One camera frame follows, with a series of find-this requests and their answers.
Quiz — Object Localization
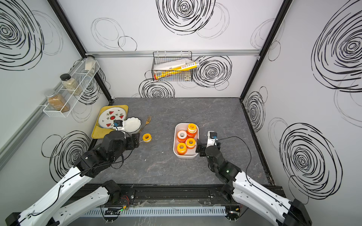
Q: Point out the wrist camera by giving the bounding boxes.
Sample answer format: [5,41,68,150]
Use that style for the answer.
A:
[112,120,124,131]
[206,131,217,147]

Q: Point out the gold fork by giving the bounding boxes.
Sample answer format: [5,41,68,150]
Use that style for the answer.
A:
[139,116,152,134]

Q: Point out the yellow tape spool behind top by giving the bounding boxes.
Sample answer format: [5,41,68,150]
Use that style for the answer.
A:
[142,133,152,143]

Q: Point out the spice jar black lid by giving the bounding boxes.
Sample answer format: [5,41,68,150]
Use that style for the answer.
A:
[60,73,83,96]

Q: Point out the black corner frame post right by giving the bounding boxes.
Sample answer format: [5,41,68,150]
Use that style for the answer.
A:
[240,0,293,101]

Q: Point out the aluminium wall rail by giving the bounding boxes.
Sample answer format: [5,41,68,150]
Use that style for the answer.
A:
[86,49,261,58]

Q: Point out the white plastic storage box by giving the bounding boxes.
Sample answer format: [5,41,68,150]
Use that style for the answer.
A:
[173,123,199,159]

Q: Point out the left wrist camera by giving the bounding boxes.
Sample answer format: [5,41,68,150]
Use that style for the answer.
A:
[112,120,124,131]

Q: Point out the spice jar brown contents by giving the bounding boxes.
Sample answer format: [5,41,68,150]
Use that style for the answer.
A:
[44,89,70,113]

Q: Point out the white wire spice rack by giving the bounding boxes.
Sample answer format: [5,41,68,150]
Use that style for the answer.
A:
[43,58,100,118]

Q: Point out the yellow white foil box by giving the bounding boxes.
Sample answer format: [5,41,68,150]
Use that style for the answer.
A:
[152,58,200,82]

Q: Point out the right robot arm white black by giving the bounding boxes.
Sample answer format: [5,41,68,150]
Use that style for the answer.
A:
[196,138,312,226]

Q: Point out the white slotted cable duct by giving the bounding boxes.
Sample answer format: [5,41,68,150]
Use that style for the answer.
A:
[83,206,227,218]

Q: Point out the black corner frame post left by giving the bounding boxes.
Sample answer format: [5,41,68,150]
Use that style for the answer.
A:
[47,0,114,105]

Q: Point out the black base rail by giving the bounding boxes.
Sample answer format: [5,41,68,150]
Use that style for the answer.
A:
[45,183,298,226]

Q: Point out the watermelon pattern plate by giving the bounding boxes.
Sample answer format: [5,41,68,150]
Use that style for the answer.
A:
[98,107,126,129]

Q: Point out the yellow plastic tray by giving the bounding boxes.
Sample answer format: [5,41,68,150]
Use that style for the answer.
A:
[91,105,129,139]

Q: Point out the black wire wall basket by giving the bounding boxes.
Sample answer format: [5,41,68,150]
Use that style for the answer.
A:
[151,51,192,82]

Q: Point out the yellow tape spool uncovered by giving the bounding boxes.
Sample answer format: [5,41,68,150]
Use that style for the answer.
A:
[186,123,198,138]

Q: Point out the yellow tape spool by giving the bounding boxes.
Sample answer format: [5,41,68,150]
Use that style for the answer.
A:
[142,133,152,143]
[185,138,197,149]
[176,143,188,155]

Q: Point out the white scalloped bowl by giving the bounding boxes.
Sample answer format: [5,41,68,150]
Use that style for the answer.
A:
[123,117,141,134]

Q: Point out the orange tape roll bottom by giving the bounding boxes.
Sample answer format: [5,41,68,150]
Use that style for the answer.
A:
[177,130,188,143]

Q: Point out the spice jar far clear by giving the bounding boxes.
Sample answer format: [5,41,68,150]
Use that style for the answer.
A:
[85,55,96,73]

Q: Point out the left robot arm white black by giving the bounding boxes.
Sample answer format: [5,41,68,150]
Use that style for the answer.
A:
[5,131,140,226]

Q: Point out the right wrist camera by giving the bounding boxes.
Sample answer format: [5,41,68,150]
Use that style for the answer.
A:
[206,131,217,147]

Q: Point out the black corner frame post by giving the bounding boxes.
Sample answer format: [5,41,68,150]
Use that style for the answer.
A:
[47,0,114,105]
[240,0,293,101]

